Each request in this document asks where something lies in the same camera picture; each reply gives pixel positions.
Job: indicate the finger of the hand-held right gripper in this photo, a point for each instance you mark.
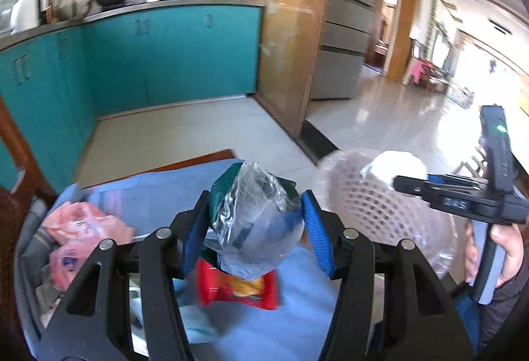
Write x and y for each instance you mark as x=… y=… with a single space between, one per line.
x=411 y=185

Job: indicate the wooden framed glass door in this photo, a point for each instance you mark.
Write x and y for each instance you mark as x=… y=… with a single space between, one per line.
x=285 y=55

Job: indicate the grey refrigerator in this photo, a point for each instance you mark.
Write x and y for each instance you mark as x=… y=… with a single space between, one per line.
x=339 y=55

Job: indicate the clear plastic liner bag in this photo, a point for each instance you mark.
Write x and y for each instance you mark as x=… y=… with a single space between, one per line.
x=438 y=249

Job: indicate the clear barcode plastic packaging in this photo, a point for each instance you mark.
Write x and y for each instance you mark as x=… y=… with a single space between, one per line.
x=47 y=295

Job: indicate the small pink plastic packet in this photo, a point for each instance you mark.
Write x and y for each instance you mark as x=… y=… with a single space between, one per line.
x=66 y=264

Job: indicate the person's right hand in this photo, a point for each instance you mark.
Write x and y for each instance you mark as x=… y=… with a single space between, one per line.
x=512 y=249

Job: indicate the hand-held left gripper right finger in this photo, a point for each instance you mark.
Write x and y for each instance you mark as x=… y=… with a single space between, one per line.
x=318 y=239

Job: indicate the white kitchen appliance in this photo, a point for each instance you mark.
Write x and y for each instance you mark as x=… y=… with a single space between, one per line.
x=27 y=5

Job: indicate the carved wooden chair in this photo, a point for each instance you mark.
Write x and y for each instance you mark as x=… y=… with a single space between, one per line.
x=20 y=154

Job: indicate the teal kitchen cabinets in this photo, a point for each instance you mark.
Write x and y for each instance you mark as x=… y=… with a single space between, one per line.
x=165 y=55

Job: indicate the pink hanging cloth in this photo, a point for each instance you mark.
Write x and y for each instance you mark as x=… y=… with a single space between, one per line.
x=417 y=71

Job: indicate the wooden table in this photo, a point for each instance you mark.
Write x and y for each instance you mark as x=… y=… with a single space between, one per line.
x=186 y=162

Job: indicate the blue-grey striped blanket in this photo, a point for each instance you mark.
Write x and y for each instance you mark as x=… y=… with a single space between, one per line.
x=264 y=328

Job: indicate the red snack packet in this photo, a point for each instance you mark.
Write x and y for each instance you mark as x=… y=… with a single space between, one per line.
x=210 y=286

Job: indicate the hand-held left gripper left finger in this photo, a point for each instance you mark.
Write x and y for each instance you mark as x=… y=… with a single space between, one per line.
x=192 y=239

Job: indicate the large pink plastic packet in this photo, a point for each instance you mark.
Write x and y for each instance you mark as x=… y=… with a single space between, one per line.
x=82 y=220

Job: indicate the grey kitchen countertop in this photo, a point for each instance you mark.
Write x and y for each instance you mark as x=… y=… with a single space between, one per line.
x=124 y=9

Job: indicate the person's right forearm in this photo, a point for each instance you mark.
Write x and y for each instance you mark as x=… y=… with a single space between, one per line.
x=508 y=311

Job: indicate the round metal lid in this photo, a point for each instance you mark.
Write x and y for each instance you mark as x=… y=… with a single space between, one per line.
x=74 y=3

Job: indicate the white tissue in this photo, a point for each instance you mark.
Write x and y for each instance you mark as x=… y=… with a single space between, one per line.
x=396 y=164

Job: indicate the black door sill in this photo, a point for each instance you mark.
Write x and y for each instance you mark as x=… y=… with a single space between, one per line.
x=318 y=138

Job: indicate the clear plastic bag green packet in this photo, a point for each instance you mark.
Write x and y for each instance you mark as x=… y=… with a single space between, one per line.
x=252 y=220

